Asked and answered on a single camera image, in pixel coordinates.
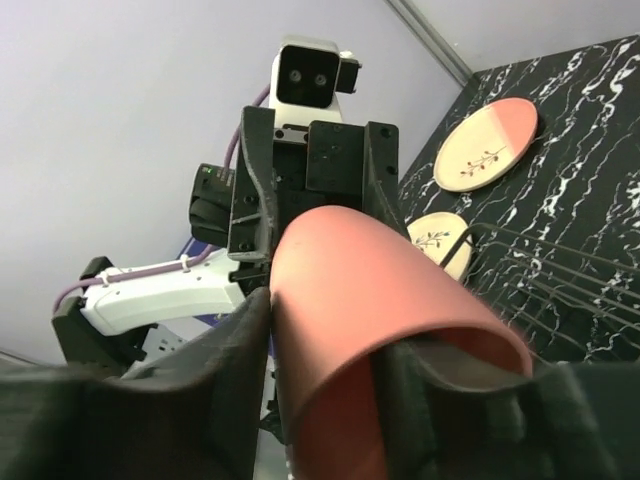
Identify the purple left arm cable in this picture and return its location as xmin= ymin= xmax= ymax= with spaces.
xmin=52 ymin=89 xmax=271 ymax=316

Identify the blue and cream plate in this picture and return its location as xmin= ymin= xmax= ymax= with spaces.
xmin=407 ymin=212 xmax=472 ymax=282

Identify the pink cup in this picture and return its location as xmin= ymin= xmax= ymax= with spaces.
xmin=270 ymin=206 xmax=532 ymax=479

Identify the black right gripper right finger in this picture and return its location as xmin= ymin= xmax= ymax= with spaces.
xmin=372 ymin=338 xmax=639 ymax=479

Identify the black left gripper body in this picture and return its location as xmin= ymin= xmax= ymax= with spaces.
xmin=248 ymin=121 xmax=367 ymax=263

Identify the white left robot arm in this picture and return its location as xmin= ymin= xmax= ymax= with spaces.
xmin=52 ymin=106 xmax=405 ymax=376

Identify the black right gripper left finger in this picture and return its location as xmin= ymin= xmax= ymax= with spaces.
xmin=1 ymin=288 xmax=271 ymax=480

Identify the black wire dish rack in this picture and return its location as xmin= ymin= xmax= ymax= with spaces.
xmin=439 ymin=223 xmax=639 ymax=363

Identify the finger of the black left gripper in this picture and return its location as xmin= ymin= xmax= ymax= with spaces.
xmin=227 ymin=106 xmax=278 ymax=262
xmin=362 ymin=122 xmax=408 ymax=238

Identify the pink and cream plate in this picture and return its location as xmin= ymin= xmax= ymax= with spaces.
xmin=433 ymin=97 xmax=538 ymax=193

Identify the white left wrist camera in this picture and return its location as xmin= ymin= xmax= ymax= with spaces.
xmin=268 ymin=36 xmax=361 ymax=128

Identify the aluminium frame rail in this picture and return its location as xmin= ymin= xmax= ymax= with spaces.
xmin=385 ymin=0 xmax=474 ymax=87

